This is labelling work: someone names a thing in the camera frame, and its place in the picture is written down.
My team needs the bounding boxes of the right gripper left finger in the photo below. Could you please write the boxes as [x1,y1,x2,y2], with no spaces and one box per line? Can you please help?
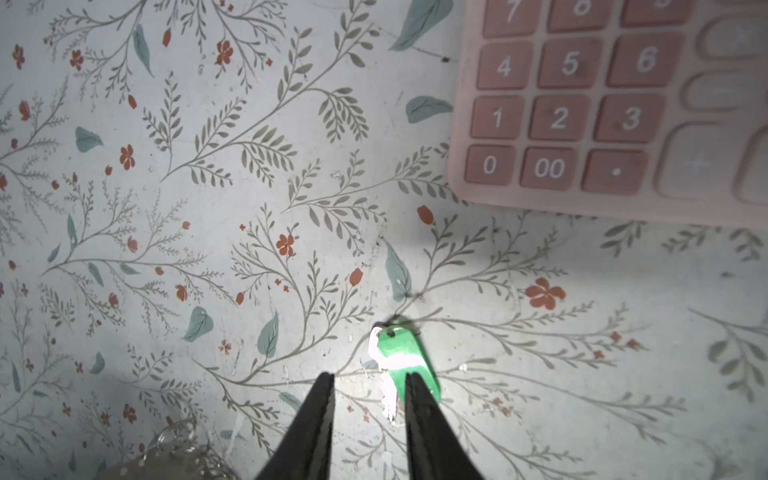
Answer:
[257,372,335,480]

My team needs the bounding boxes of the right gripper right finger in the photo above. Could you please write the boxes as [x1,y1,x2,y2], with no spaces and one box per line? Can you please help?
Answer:
[405,373,482,480]

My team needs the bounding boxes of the green tagged key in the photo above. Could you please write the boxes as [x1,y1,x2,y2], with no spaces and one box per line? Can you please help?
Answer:
[367,324,441,424]

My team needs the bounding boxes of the pink calculator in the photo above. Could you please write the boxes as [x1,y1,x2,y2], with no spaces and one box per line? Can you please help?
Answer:
[447,0,767,229]

